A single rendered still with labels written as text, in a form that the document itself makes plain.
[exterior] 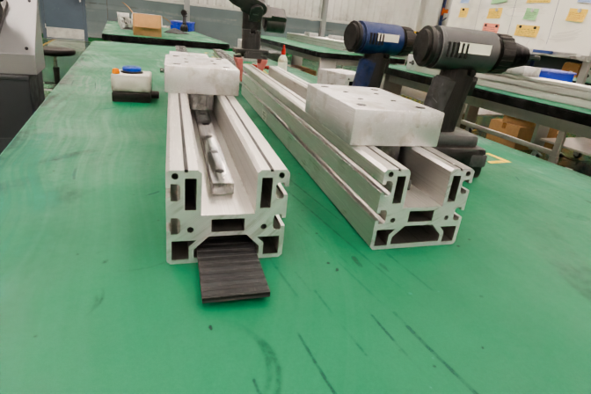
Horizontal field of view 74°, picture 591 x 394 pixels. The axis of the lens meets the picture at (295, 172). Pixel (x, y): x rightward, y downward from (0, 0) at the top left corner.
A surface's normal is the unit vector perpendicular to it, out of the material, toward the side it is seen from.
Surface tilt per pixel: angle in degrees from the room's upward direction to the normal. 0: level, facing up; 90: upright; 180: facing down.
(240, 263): 0
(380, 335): 0
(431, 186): 90
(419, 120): 90
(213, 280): 0
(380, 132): 90
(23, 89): 90
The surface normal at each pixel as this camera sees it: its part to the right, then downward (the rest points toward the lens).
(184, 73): 0.28, 0.36
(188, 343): 0.11, -0.93
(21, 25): 0.34, -0.41
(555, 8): -0.92, 0.04
